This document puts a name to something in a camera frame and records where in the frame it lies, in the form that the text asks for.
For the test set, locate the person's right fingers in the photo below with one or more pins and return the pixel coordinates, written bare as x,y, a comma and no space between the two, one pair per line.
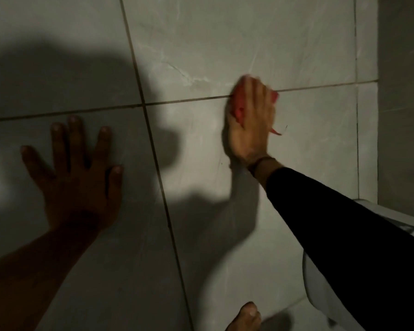
257,98

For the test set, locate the white toilet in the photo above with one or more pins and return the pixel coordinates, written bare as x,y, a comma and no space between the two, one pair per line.
319,289

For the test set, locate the person's left little finger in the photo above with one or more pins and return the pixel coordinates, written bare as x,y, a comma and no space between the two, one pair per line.
37,165

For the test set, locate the person's left middle finger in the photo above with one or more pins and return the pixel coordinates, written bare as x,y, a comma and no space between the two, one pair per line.
78,143

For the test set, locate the red cleaning cloth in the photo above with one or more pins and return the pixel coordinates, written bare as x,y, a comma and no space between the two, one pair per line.
237,99

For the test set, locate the person's left hand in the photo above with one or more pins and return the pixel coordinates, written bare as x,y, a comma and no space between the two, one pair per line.
77,196

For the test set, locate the person's bare foot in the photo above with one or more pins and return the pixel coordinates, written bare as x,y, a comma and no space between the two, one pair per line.
245,318

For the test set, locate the person's left forearm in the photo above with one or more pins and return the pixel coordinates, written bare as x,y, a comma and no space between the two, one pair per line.
24,275

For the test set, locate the person's left thumb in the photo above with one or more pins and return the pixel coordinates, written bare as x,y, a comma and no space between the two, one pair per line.
114,184

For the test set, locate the person's right forearm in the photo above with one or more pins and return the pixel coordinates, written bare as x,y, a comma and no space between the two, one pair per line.
341,237

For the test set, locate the person's right hand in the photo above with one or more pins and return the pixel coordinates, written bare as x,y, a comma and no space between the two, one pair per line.
250,134

